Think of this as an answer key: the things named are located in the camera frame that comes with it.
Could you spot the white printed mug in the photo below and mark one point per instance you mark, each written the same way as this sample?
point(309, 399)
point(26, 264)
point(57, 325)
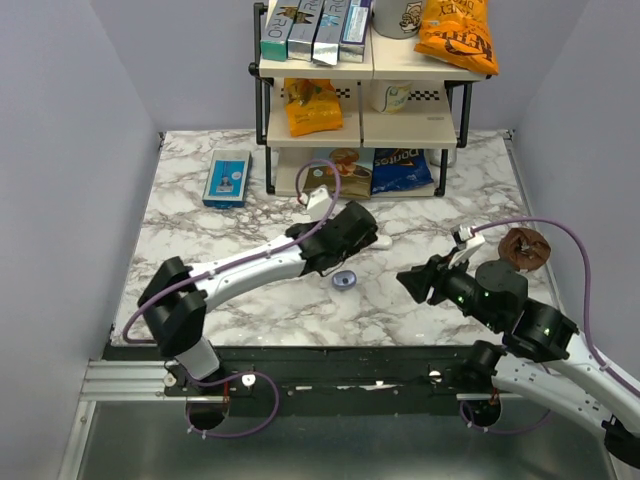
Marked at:
point(397, 19)

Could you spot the white yogurt cup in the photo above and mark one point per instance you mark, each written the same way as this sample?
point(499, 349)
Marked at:
point(389, 97)

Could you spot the blue flat product box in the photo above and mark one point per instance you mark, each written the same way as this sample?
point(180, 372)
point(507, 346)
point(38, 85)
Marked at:
point(228, 179)

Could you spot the aluminium rail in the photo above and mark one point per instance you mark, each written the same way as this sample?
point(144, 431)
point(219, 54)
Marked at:
point(137, 381)

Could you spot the beige black three-tier shelf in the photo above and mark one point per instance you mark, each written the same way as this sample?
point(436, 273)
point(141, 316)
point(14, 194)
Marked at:
point(437, 116)

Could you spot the brown snack bag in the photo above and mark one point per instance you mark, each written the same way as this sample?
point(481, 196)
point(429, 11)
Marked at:
point(355, 166)

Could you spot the orange chip bag top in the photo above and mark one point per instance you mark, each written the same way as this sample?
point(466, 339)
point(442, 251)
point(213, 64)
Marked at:
point(458, 33)

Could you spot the teal toothpaste box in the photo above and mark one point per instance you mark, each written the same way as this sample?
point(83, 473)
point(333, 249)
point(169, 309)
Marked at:
point(278, 28)

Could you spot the blue Doritos bag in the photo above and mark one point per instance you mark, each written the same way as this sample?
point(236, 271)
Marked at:
point(398, 170)

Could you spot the purple blue toothpaste box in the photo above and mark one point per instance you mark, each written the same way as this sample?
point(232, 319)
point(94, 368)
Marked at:
point(352, 42)

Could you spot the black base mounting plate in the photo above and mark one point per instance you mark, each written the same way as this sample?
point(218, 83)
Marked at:
point(325, 381)

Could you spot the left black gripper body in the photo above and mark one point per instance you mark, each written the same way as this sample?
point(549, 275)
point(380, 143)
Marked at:
point(369, 239)

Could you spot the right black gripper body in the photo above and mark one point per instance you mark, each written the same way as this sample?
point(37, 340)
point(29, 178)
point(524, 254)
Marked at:
point(457, 284)

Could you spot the orange snack bag middle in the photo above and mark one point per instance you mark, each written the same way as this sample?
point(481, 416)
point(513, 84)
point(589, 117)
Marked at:
point(312, 106)

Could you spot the lavender earbud charging case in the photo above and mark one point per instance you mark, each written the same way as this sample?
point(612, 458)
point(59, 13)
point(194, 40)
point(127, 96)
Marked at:
point(344, 280)

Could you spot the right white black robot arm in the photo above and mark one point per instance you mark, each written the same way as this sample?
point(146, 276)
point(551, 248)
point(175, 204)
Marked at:
point(543, 356)

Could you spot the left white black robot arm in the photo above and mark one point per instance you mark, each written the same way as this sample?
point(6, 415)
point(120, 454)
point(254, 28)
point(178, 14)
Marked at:
point(179, 296)

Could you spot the white earbud case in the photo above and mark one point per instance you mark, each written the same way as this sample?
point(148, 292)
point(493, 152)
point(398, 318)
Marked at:
point(383, 242)

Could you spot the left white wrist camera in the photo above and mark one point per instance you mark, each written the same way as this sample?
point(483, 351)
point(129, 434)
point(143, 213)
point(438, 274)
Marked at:
point(317, 202)

